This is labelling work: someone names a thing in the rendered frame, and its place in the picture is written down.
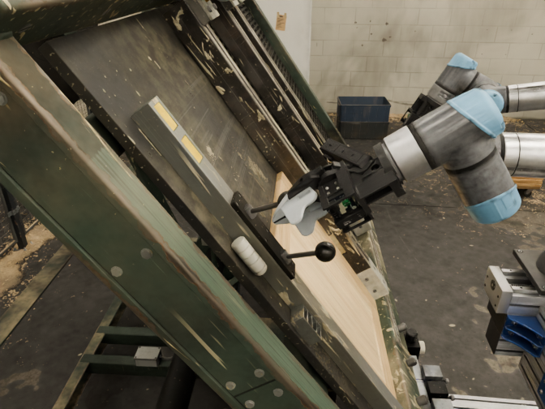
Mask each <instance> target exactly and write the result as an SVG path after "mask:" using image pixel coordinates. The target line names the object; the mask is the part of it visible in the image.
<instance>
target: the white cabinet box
mask: <svg viewBox="0 0 545 409"><path fill-rule="evenodd" d="M256 2H257V3H258V5H259V6H260V8H261V10H262V12H263V13H264V14H265V16H266V18H267V19H268V21H269V23H270V24H271V25H272V27H273V29H274V30H275V32H276V33H277V35H278V36H279V38H280V39H281V42H282V43H283V45H284V46H285V47H286V49H287V51H288V52H289V54H290V56H291V57H292V59H293V60H294V62H295V63H296V65H297V66H298V69H299V70H300V71H301V72H302V74H303V76H304V78H305V79H306V81H307V82H308V84H309V73H310V52H311V10H312V0H256Z"/></svg>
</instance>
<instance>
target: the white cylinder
mask: <svg viewBox="0 0 545 409"><path fill-rule="evenodd" d="M231 247H232V248H233V249H234V251H235V252H236V253H237V254H238V256H239V257H240V258H241V259H242V261H243V262H244V263H245V264H246V265H247V267H248V268H249V269H250V270H251V272H252V273H254V274H255V275H258V276H261V275H262V274H264V273H265V272H266V270H267V265H266V264H265V262H264V261H263V260H262V258H261V257H260V256H259V254H258V253H257V252H256V251H255V249H254V248H253V247H252V246H251V245H250V244H249V243H248V241H247V240H246V239H245V238H244V237H243V236H240V237H238V238H236V240H235V241H233V242H232V244H231Z"/></svg>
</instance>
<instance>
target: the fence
mask: <svg viewBox="0 0 545 409"><path fill-rule="evenodd" d="M158 102H159V103H160V104H161V105H162V107H163V108H164V109H165V111H166V112H167V113H168V114H169V116H170V117H171V118H172V119H173V120H174V121H175V123H176V124H177V127H176V128H175V129H174V130H172V129H171V127H170V126H169V125H168V123H167V122H166V121H165V120H164V119H163V118H162V117H161V115H160V114H159V113H158V111H157V110H156V109H155V107H154V105H155V104H156V103H158ZM131 117H132V119H133V120H134V121H135V122H136V124H137V125H138V126H139V127H140V129H141V130H142V131H143V132H144V134H145V135H146V136H147V137H148V138H149V139H150V140H151V141H152V143H153V144H154V145H155V146H156V147H157V149H158V150H159V151H160V152H161V154H162V155H163V156H164V157H165V159H166V160H167V161H168V162H169V164H170V165H171V166H172V167H173V168H174V169H175V170H176V171H177V173H178V174H179V175H180V176H181V178H182V179H183V180H184V181H185V183H186V184H187V185H188V186H189V188H190V189H191V190H192V191H193V192H194V193H195V194H196V196H197V197H198V198H199V199H200V201H201V202H202V203H203V204H204V206H205V207H206V208H207V209H208V211H209V212H210V213H211V214H212V215H213V216H214V217H215V218H216V220H217V221H218V222H219V223H220V224H221V226H222V227H223V228H224V229H225V231H226V232H227V233H228V234H229V236H230V237H231V238H232V239H233V241H235V240H236V238H238V237H240V236H243V237H244V238H245V239H246V240H247V241H248V243H249V244H250V245H251V246H252V247H253V248H254V249H255V251H256V252H257V253H258V254H259V256H260V257H261V258H262V260H263V261H264V262H265V264H266V265H267V270H266V272H265V273H264V274H262V275H263V276H264V278H265V279H266V280H267V281H268V283H269V284H270V285H271V286H272V288H273V289H274V290H275V291H276V292H277V293H278V294H279V296H280V297H281V298H282V299H283V300H284V301H285V303H286V304H287V305H288V306H289V308H290V309H293V308H296V307H298V306H300V305H302V304H303V305H304V306H305V307H306V308H307V310H308V311H309V312H310V313H311V315H312V316H313V317H314V318H315V319H316V320H317V322H318V323H319V324H320V325H321V339H322V340H321V341H319V342H318V343H319V344H320V345H321V346H322V347H323V348H324V350H325V351H326V352H327V353H328V355H329V356H330V357H331V358H332V359H333V361H334V362H335V363H336V364H337V366H338V367H339V368H340V369H341V371H342V372H343V373H344V374H345V375H346V376H347V377H348V378H349V380H350V381H351V382H352V383H353V385H354V386H355V387H356V388H357V390H358V391H359V392H360V393H361V395H362V396H363V397H364V398H365V399H366V400H367V401H368V402H369V404H370V405H371V406H372V407H373V409H404V408H403V407H402V406H401V404H400V403H399V402H398V401H397V400H396V398H395V397H394V396H393V394H392V393H391V392H390V391H389V389H388V388H387V386H386V385H385V384H384V383H383V382H382V380H381V379H380V378H379V377H378V376H377V374H376V373H375V371H374V370H373V369H372V368H371V366H370V365H369V364H368V362H367V361H366V360H365V359H364V358H363V356H362V355H361V354H360V353H359V351H358V350H357V349H356V347H355V346H354V345H353V343H352V342H351V341H350V340H349V339H348V338H347V336H346V335H345V334H344V332H343V331H342V330H341V328H340V327H339V326H338V324H337V323H336V322H335V320H334V319H332V317H331V316H330V315H329V313H328V312H327V311H326V309H325V308H324V307H323V305H322V304H321V303H320V301H319V300H318V299H317V298H316V297H315V296H314V294H313V293H312V292H311V290H310V289H309V288H308V287H307V285H306V284H305V282H304V281H303V280H302V279H301V278H300V277H299V275H298V274H297V273H296V272H295V278H294V279H292V280H290V279H289V278H288V276H287V275H286V274H285V272H284V271H283V270H282V269H281V267H280V266H279V265H278V263H277V262H276V261H275V260H274V259H273V258H272V256H271V255H270V254H269V253H268V251H267V250H266V249H265V247H264V246H263V245H262V243H261V242H260V241H259V240H258V239H257V238H256V237H255V235H254V234H253V233H252V232H251V230H250V229H249V228H248V226H247V225H246V224H245V222H244V221H243V220H242V219H241V218H240V217H239V215H238V214H237V213H236V212H235V210H234V209H233V208H232V206H231V205H230V203H231V200H232V198H233V194H234V193H233V192H232V190H231V189H230V188H229V186H228V185H227V184H226V182H225V181H224V180H223V178H222V177H221V176H220V175H219V174H218V173H217V171H216V170H215V169H214V167H213V166H212V165H211V163H210V162H209V161H208V159H207V158H206V157H205V156H204V155H203V154H202V152H201V151H200V150H199V148H198V147H197V146H196V145H195V143H194V142H193V141H192V139H191V138H190V136H189V135H188V134H187V133H186V132H185V131H184V130H183V128H182V127H181V126H180V124H179V123H178V121H177V120H176V119H175V118H174V116H173V115H172V114H171V113H170V112H169V110H168V109H167V108H166V107H165V105H164V104H163V103H162V101H161V100H160V99H159V97H158V96H155V97H154V98H153V99H152V100H150V101H149V102H147V103H146V104H145V105H143V106H141V107H140V108H139V109H138V110H137V111H136V112H135V113H134V114H133V115H132V116H131ZM184 136H186V137H187V139H188V140H189V141H190V142H191V143H192V144H193V146H194V147H195V148H196V150H197V151H198V152H199V153H200V155H201V156H202V159H201V161H200V163H198V162H197V160H196V159H195V158H194V156H193V155H192V154H191V152H190V151H189V150H188V149H187V147H186V146H185V145H184V143H183V142H182V141H181V139H182V138H183V137H184Z"/></svg>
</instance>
